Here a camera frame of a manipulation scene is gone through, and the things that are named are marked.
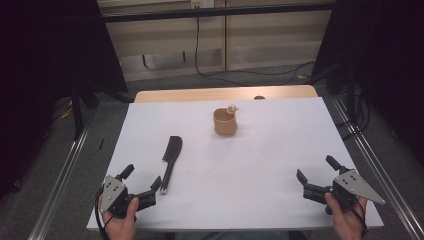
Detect aluminium floor rail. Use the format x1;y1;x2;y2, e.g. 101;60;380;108
329;95;424;240
28;113;96;240

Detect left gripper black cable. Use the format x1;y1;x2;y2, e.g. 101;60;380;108
94;187;111;240

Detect white wall socket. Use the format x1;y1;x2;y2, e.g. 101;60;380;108
190;0;215;9

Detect long black wall cable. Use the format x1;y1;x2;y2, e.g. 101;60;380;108
194;15;316;86

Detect person's left hand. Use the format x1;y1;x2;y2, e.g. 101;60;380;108
101;196;140;240

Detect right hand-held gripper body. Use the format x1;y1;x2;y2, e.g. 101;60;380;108
324;168;387;216

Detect tan cup with figurine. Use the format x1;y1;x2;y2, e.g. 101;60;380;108
213;103;240;137

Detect black horizontal bar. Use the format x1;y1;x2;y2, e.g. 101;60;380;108
99;3;336;24

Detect person's right hand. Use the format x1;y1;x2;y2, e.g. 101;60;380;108
324;193;368;240

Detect wooden table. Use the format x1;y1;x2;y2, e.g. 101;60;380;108
133;84;319;104

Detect bundle of black floor cables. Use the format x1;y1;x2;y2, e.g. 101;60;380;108
336;84;372;141

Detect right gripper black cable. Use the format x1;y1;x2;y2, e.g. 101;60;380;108
339;194;369;236

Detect white table cover board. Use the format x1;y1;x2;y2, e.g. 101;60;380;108
86;97;385;232

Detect black curtain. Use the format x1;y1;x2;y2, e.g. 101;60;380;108
0;0;129;199
312;0;424;164

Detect black spatula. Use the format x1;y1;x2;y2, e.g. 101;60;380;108
159;135;184;195

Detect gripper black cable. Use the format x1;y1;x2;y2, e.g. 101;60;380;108
339;194;369;236
94;187;111;240

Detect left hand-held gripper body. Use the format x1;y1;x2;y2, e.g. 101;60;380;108
99;174;140;221

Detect person's trousers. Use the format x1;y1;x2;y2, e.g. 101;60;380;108
174;230;291;240

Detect black metal stand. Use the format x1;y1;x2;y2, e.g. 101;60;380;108
69;79;101;141

